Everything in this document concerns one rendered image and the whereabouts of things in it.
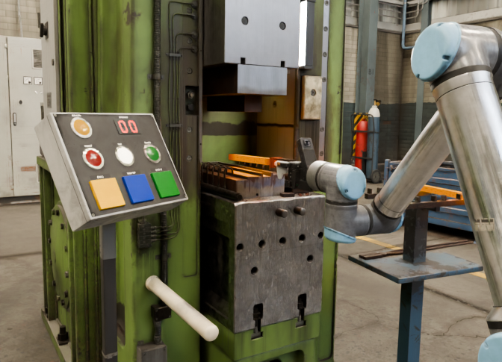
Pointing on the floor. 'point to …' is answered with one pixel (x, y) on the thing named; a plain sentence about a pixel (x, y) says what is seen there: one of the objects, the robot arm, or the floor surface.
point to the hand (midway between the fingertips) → (279, 161)
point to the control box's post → (108, 289)
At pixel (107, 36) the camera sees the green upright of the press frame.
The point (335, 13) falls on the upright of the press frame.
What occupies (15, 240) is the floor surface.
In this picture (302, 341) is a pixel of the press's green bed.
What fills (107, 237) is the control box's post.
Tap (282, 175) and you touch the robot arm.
